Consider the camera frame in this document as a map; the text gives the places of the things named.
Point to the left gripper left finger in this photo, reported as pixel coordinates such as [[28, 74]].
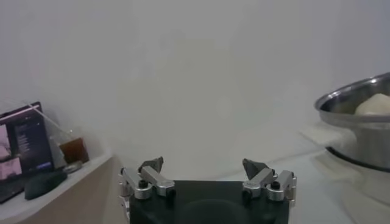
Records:
[[152, 178]]

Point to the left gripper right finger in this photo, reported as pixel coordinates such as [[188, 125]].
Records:
[[262, 178]]

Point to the white steamed baozi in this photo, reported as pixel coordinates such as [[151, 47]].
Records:
[[376, 105]]

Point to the stainless steel steamer basket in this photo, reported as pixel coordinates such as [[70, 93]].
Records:
[[365, 143]]

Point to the white side desk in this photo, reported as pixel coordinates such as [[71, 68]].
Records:
[[94, 164]]

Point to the small grey round disc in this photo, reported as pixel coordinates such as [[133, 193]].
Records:
[[73, 167]]

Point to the brown jar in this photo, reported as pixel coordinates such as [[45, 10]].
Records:
[[74, 150]]

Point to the black computer mouse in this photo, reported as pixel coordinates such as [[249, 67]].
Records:
[[45, 184]]

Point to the dark open laptop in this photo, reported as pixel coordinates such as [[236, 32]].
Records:
[[27, 146]]

